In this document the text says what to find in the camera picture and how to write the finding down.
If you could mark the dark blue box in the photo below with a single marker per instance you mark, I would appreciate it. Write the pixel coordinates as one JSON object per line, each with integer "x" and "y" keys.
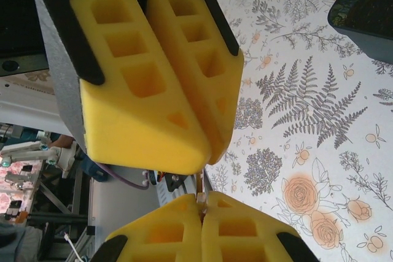
{"x": 362, "y": 22}

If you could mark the person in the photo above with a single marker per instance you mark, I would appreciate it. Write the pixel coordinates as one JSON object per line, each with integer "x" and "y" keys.
{"x": 13, "y": 240}

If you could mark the brass key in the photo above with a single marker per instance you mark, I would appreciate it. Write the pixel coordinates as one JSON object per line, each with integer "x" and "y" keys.
{"x": 201, "y": 197}

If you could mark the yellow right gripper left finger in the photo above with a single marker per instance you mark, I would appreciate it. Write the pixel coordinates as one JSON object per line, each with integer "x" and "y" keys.
{"x": 159, "y": 237}

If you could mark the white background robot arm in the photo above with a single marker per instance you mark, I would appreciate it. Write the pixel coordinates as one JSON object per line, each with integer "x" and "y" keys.
{"x": 24, "y": 151}

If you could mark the black flat panel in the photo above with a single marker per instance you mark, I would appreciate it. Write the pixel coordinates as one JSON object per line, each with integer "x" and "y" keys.
{"x": 18, "y": 13}

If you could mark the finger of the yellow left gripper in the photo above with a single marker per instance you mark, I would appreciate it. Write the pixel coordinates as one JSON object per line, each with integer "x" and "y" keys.
{"x": 215, "y": 90}
{"x": 132, "y": 127}

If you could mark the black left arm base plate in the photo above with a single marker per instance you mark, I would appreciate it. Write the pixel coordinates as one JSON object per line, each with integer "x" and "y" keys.
{"x": 175, "y": 182}

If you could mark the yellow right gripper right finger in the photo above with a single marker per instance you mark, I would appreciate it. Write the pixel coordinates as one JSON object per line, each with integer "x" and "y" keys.
{"x": 245, "y": 237}

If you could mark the floral tablecloth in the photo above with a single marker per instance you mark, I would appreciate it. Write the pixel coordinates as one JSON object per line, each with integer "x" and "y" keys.
{"x": 307, "y": 105}

